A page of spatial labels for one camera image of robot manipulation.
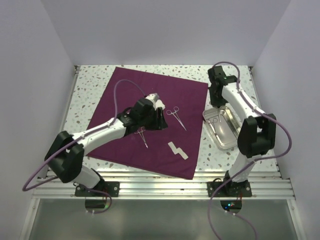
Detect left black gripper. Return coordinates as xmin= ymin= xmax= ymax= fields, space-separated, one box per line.
xmin=138 ymin=107 xmax=168 ymax=130

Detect steel hemostat forceps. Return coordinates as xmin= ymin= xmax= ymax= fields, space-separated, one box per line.
xmin=134 ymin=126 xmax=149 ymax=149
xmin=208 ymin=115 xmax=222 ymax=125
xmin=166 ymin=106 xmax=187 ymax=131

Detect stainless steel tray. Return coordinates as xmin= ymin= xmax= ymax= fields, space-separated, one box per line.
xmin=202 ymin=105 xmax=241 ymax=150

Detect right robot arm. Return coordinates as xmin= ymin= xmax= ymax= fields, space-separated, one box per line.
xmin=208 ymin=62 xmax=278 ymax=197

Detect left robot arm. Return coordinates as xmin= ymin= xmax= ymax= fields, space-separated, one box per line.
xmin=45 ymin=97 xmax=168 ymax=197

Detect white gauze pad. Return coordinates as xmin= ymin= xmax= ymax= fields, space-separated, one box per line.
xmin=155 ymin=99 xmax=166 ymax=110

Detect purple cloth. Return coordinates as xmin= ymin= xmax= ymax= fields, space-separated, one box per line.
xmin=88 ymin=67 xmax=208 ymax=180

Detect white zigzag tape strip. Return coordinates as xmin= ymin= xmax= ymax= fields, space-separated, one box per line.
xmin=168 ymin=141 xmax=189 ymax=160

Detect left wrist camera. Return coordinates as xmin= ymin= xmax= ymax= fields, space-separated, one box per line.
xmin=145 ymin=93 xmax=160 ymax=104

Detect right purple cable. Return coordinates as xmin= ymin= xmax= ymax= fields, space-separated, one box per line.
xmin=208 ymin=61 xmax=293 ymax=240

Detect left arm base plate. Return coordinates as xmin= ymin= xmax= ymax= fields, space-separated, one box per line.
xmin=74 ymin=181 xmax=120 ymax=198

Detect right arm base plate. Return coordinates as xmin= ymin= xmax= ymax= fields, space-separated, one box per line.
xmin=206 ymin=178 xmax=253 ymax=198

